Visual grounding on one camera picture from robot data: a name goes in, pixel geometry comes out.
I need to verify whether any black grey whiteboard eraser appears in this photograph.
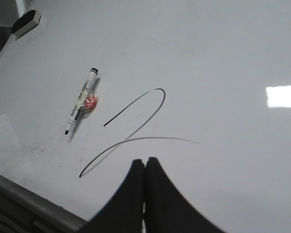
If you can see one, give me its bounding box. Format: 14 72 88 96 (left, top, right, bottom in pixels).
12 10 41 38

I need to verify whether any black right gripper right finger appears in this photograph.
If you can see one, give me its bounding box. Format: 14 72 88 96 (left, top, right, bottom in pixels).
144 157 223 233

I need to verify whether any red magnet taped to marker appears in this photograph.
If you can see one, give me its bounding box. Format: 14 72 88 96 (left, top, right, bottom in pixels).
81 93 99 114

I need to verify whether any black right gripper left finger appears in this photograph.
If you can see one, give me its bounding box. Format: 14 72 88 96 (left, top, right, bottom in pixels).
79 159 145 233

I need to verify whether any white whiteboard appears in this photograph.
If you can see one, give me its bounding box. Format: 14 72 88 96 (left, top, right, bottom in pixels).
0 0 291 233

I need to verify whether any white whiteboard marker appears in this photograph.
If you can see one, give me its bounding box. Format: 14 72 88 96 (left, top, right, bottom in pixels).
65 68 98 135

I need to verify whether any grey aluminium whiteboard ledge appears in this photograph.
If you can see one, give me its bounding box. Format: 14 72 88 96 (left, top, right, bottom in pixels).
0 175 88 233

